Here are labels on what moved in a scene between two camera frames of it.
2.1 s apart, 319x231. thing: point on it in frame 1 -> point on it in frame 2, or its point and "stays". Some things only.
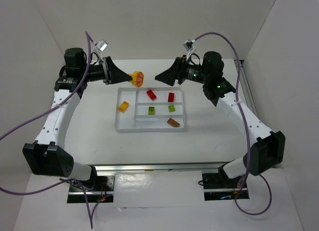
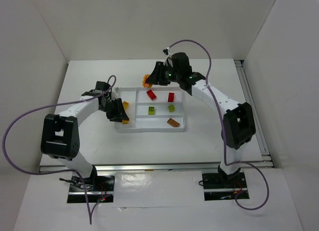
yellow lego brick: x=123 y=106 stays
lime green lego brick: x=151 y=110 stays
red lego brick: x=171 y=97 stays
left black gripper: x=107 y=70 -> x=115 y=110
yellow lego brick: x=137 y=79 -> x=145 y=84
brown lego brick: x=173 y=122 stays
